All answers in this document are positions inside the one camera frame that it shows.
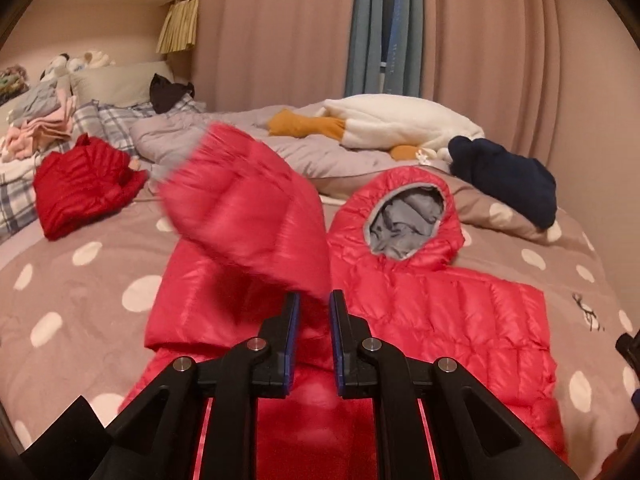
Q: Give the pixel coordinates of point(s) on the black cloth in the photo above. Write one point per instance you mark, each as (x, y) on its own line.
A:
(167, 92)

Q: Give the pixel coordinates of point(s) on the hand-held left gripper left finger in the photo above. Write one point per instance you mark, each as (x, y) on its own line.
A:
(295, 340)

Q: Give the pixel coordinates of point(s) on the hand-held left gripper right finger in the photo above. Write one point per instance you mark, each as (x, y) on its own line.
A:
(337, 340)

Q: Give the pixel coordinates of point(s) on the blue curtain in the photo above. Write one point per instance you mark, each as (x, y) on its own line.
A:
(370, 25)

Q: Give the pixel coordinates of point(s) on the brown polka dot bedcover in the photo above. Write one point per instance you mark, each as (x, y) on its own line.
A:
(90, 285)

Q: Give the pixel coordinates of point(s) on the tan hanging fringe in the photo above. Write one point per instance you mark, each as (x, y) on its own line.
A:
(177, 22)

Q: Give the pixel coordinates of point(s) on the white plush goose toy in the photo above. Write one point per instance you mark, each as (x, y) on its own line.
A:
(400, 120)

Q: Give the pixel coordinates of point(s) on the plush toys on headboard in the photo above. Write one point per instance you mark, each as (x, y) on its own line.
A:
(75, 62)

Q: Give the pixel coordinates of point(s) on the cream pillow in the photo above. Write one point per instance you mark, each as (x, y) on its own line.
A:
(120, 85)

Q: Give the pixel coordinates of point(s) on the blue plaid bedding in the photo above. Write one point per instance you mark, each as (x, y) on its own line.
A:
(110, 125)

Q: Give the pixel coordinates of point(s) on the colourful patterned cloth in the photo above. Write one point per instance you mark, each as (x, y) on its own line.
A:
(11, 85)

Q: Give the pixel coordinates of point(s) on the navy blue cloth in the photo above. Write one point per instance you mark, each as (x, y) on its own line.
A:
(505, 180)

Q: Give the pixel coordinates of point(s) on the grey quilt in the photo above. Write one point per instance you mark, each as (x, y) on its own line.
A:
(320, 155)

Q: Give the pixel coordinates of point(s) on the pile of pink grey clothes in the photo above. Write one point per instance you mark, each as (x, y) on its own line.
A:
(40, 125)

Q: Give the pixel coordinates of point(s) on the folded red puffer jacket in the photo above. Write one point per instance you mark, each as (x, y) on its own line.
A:
(80, 185)

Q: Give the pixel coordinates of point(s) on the beige curtain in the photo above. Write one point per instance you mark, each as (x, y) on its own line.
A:
(275, 35)

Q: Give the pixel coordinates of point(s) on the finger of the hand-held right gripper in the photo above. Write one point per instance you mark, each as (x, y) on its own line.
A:
(629, 346)

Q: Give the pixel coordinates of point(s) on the red hooded puffer jacket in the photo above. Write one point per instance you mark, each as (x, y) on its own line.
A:
(440, 320)

